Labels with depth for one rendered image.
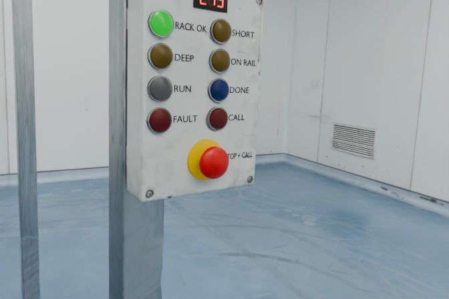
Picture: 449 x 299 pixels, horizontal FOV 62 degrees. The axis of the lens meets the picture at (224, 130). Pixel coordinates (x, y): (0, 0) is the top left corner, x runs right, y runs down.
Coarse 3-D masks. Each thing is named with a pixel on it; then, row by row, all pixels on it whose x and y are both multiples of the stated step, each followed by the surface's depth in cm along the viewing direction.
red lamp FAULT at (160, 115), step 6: (156, 114) 42; (162, 114) 42; (168, 114) 43; (150, 120) 42; (156, 120) 42; (162, 120) 42; (168, 120) 43; (150, 126) 42; (156, 126) 42; (162, 126) 43; (168, 126) 43
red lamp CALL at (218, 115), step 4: (216, 108) 47; (220, 108) 47; (212, 112) 47; (216, 112) 47; (220, 112) 47; (224, 112) 47; (212, 116) 46; (216, 116) 47; (220, 116) 47; (224, 116) 47; (212, 120) 47; (216, 120) 47; (220, 120) 47; (224, 120) 48; (212, 124) 47; (216, 124) 47; (220, 124) 47; (224, 124) 48; (216, 128) 47
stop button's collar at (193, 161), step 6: (198, 144) 46; (204, 144) 47; (210, 144) 47; (216, 144) 48; (192, 150) 46; (198, 150) 46; (204, 150) 47; (192, 156) 46; (198, 156) 47; (228, 156) 50; (234, 156) 50; (252, 156) 52; (192, 162) 46; (198, 162) 47; (192, 168) 46; (198, 168) 47; (192, 174) 46; (198, 174) 47
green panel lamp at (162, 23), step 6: (156, 12) 41; (162, 12) 41; (156, 18) 40; (162, 18) 41; (168, 18) 41; (156, 24) 41; (162, 24) 41; (168, 24) 41; (156, 30) 41; (162, 30) 41; (168, 30) 42
